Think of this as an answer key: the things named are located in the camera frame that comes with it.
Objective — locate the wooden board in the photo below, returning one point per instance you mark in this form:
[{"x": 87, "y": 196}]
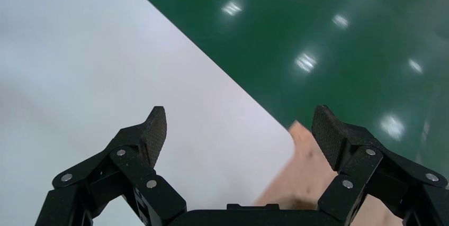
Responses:
[{"x": 301, "y": 175}]

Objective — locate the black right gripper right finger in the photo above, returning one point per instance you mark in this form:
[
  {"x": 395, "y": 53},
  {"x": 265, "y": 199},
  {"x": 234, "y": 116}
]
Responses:
[{"x": 368, "y": 172}]

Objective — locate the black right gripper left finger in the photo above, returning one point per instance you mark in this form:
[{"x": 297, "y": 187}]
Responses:
[{"x": 133, "y": 168}]

